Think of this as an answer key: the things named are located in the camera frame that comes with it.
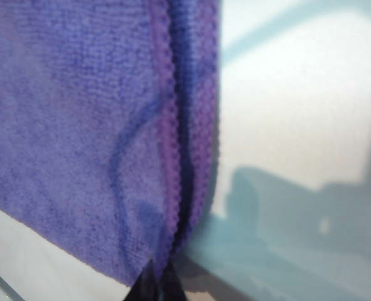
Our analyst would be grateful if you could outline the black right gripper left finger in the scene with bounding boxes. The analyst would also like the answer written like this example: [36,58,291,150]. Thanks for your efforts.
[126,259,163,301]

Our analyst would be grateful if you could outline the purple microfibre cloth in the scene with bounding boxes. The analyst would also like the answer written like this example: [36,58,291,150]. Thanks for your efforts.
[0,0,222,288]

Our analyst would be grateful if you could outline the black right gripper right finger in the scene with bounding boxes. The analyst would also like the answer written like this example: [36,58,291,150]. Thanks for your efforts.
[162,261,188,301]

